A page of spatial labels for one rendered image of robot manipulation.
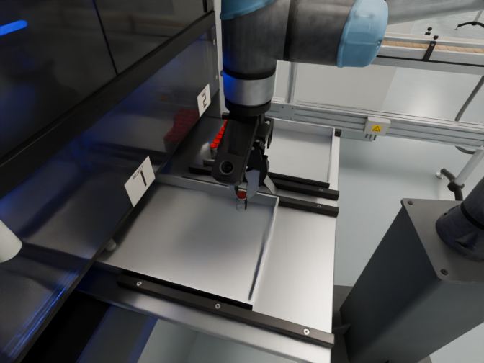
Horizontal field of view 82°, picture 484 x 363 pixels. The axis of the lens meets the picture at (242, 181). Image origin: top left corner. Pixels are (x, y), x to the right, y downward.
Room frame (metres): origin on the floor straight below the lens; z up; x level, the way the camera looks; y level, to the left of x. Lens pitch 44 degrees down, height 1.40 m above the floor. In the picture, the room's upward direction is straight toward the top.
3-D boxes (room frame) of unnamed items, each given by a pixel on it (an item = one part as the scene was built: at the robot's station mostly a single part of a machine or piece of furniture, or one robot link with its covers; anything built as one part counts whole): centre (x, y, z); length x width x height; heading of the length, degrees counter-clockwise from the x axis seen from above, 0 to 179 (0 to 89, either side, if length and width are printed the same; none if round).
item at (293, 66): (1.60, -0.29, 0.46); 0.09 x 0.09 x 0.77; 74
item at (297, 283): (0.51, 0.00, 0.87); 0.70 x 0.48 x 0.02; 164
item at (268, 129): (0.40, -0.01, 1.14); 0.09 x 0.08 x 0.12; 162
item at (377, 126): (1.39, -0.79, 0.50); 0.12 x 0.05 x 0.09; 74
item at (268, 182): (0.48, -0.12, 0.91); 0.14 x 0.03 x 0.06; 75
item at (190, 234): (0.37, 0.11, 0.90); 0.34 x 0.26 x 0.04; 74
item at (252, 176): (0.39, -0.03, 1.03); 0.06 x 0.03 x 0.09; 162
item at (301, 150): (0.66, -0.09, 0.90); 0.34 x 0.26 x 0.04; 74
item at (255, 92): (0.39, -0.01, 1.22); 0.08 x 0.08 x 0.05
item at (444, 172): (1.29, -1.40, 0.07); 0.50 x 0.08 x 0.14; 164
